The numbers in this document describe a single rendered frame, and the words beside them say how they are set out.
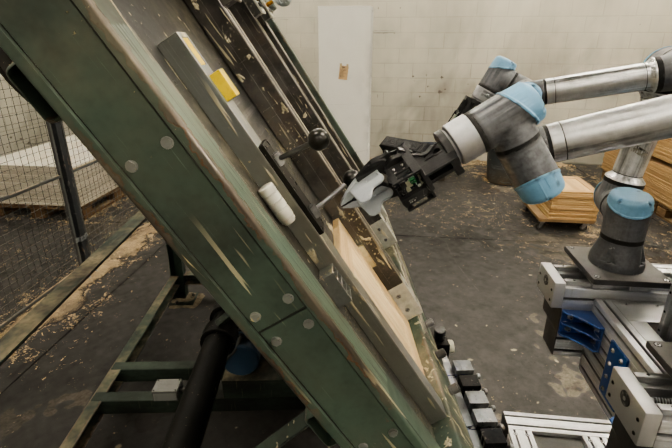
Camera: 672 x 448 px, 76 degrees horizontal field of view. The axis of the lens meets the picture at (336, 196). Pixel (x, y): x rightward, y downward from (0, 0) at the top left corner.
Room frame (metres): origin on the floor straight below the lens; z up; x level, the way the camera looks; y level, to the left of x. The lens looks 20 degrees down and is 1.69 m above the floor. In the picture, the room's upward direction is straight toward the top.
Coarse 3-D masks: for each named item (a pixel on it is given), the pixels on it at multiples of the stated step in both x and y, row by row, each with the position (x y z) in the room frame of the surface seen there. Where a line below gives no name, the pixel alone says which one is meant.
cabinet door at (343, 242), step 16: (336, 224) 1.05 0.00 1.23; (336, 240) 0.96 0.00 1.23; (352, 240) 1.08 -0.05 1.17; (352, 256) 0.97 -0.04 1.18; (368, 272) 1.03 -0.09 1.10; (368, 288) 0.92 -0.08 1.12; (384, 288) 1.08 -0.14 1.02; (384, 304) 0.97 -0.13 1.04; (400, 320) 1.02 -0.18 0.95; (400, 336) 0.91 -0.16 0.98; (416, 352) 0.95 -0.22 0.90
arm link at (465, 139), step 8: (456, 120) 0.70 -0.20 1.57; (464, 120) 0.69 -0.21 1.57; (448, 128) 0.69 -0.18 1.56; (456, 128) 0.69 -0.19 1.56; (464, 128) 0.68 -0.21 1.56; (472, 128) 0.68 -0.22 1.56; (448, 136) 0.69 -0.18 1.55; (456, 136) 0.68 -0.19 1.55; (464, 136) 0.67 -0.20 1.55; (472, 136) 0.67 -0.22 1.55; (456, 144) 0.67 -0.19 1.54; (464, 144) 0.67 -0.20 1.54; (472, 144) 0.67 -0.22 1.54; (480, 144) 0.67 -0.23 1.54; (464, 152) 0.67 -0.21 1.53; (472, 152) 0.67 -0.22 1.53; (480, 152) 0.68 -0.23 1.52; (464, 160) 0.68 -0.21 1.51
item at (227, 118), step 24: (168, 48) 0.72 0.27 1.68; (192, 72) 0.72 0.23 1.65; (216, 96) 0.72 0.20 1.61; (216, 120) 0.72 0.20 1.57; (240, 120) 0.73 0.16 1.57; (240, 144) 0.72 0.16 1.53; (264, 168) 0.73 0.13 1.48; (288, 192) 0.73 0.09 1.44; (312, 240) 0.73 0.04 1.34; (336, 264) 0.73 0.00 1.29; (360, 288) 0.76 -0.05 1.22; (360, 312) 0.73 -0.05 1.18; (384, 336) 0.73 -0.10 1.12; (408, 360) 0.74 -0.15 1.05; (408, 384) 0.73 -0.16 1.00; (432, 408) 0.74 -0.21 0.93
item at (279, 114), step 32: (192, 0) 1.08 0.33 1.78; (224, 0) 1.09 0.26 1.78; (224, 32) 1.09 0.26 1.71; (256, 64) 1.09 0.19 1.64; (256, 96) 1.09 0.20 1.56; (288, 128) 1.09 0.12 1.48; (320, 160) 1.09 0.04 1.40; (320, 192) 1.09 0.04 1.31; (352, 224) 1.10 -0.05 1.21; (384, 256) 1.10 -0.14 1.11
